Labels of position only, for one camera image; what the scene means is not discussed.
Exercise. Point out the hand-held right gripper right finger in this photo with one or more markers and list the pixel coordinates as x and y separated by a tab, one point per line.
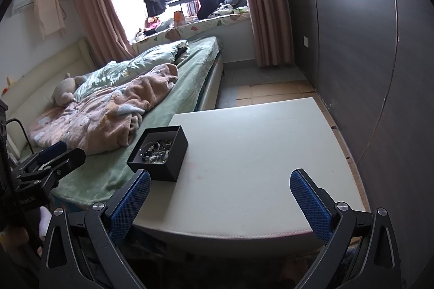
310	204

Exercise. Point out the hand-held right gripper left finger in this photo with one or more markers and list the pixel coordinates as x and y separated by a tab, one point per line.
130	204

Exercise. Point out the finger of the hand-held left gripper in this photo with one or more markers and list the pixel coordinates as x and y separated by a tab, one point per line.
52	150
69	161

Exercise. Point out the black jewelry box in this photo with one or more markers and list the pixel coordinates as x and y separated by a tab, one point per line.
173	160

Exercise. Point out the silver bangle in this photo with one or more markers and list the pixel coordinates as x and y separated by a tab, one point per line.
149	142

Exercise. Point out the pink fleece blanket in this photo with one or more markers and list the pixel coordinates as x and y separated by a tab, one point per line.
101	112

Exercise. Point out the grey plush toy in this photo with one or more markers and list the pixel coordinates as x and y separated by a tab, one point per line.
66	89

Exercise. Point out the cardboard floor sheets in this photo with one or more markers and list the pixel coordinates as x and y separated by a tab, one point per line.
271	90

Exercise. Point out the green floral quilt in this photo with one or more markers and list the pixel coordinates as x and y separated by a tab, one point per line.
149	55

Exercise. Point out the bed with green sheet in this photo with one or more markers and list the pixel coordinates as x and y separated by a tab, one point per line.
190	78

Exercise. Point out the beige towel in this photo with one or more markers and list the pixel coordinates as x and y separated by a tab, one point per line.
49	11

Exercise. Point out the pink curtain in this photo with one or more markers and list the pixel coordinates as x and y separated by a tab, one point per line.
268	21
101	11

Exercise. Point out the white air conditioner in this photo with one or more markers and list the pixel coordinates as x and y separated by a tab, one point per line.
22	2

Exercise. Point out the pink plush toy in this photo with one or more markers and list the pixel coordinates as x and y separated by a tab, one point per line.
151	22

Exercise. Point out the orange bag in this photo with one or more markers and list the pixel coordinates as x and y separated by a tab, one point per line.
178	17

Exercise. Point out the floral window seat cushion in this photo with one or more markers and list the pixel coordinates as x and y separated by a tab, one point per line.
203	26

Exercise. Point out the dark cloth pile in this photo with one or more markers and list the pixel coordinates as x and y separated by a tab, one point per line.
210	2

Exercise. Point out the white wall switch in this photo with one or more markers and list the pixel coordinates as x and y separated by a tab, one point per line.
306	41

